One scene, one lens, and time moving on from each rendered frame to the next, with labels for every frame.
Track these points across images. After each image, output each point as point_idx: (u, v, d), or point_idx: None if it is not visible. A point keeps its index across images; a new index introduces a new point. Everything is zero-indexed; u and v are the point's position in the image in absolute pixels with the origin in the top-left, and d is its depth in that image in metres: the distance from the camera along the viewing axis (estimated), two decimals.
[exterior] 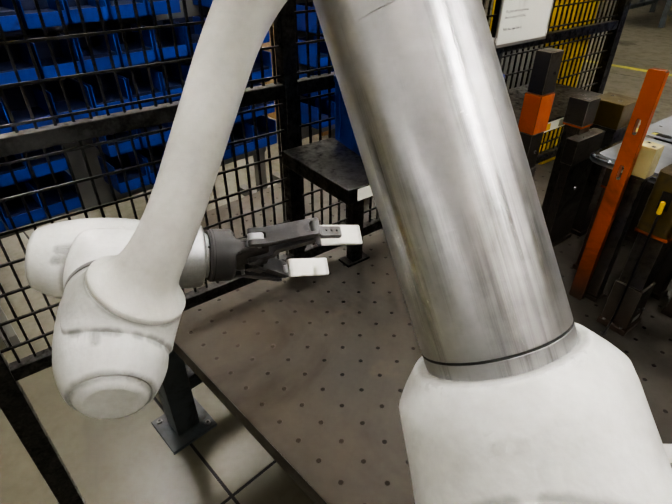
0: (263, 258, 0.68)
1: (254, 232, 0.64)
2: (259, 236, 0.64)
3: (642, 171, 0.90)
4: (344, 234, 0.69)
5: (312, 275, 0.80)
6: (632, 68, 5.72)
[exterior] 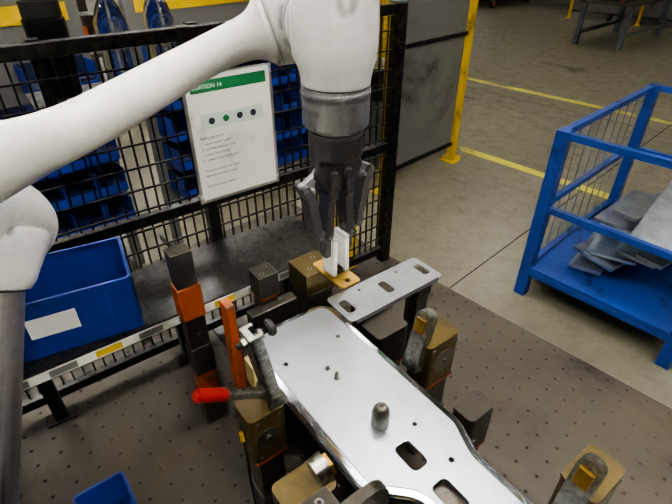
0: (351, 183, 0.69)
1: (365, 168, 0.72)
2: (367, 173, 0.72)
3: (252, 383, 0.88)
4: (343, 252, 0.77)
5: (335, 261, 0.74)
6: (571, 101, 5.70)
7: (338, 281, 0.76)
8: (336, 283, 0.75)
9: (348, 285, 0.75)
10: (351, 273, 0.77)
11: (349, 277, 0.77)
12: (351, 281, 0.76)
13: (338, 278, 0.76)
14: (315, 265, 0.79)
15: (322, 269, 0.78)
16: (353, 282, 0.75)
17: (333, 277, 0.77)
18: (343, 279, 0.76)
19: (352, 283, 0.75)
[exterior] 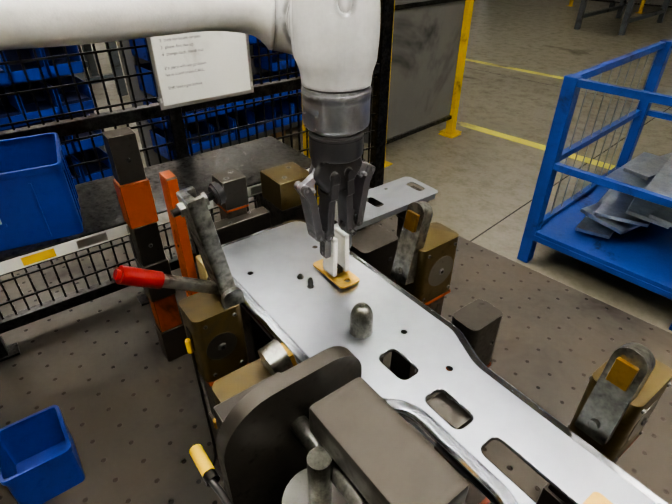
0: (352, 183, 0.69)
1: (366, 168, 0.72)
2: (367, 173, 0.72)
3: None
4: (343, 253, 0.77)
5: (335, 261, 0.74)
6: None
7: (338, 281, 0.76)
8: (336, 283, 0.75)
9: (348, 285, 0.75)
10: (351, 273, 0.77)
11: (349, 277, 0.77)
12: (351, 281, 0.76)
13: (338, 278, 0.76)
14: (315, 265, 0.79)
15: (322, 269, 0.78)
16: (353, 282, 0.75)
17: (333, 277, 0.77)
18: (343, 279, 0.76)
19: (352, 283, 0.75)
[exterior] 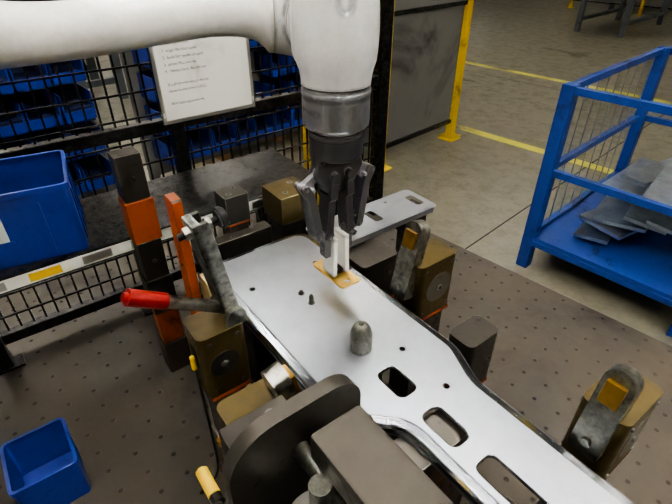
0: (351, 183, 0.69)
1: (366, 168, 0.72)
2: (367, 173, 0.72)
3: None
4: (343, 253, 0.77)
5: (335, 261, 0.74)
6: None
7: (338, 281, 0.76)
8: (336, 283, 0.75)
9: (348, 285, 0.75)
10: (351, 273, 0.77)
11: (349, 277, 0.76)
12: (351, 281, 0.76)
13: (338, 278, 0.76)
14: (315, 265, 0.79)
15: (322, 269, 0.78)
16: (353, 282, 0.75)
17: (333, 277, 0.76)
18: (343, 279, 0.76)
19: (352, 283, 0.75)
